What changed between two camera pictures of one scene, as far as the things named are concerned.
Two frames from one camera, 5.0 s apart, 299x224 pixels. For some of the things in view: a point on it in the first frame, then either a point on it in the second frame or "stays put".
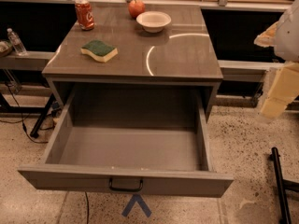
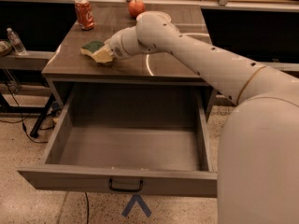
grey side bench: [32, 61] stays put
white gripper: [289, 37] to [116, 48]
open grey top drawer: [136, 140] stays put
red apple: [135, 7] stays put
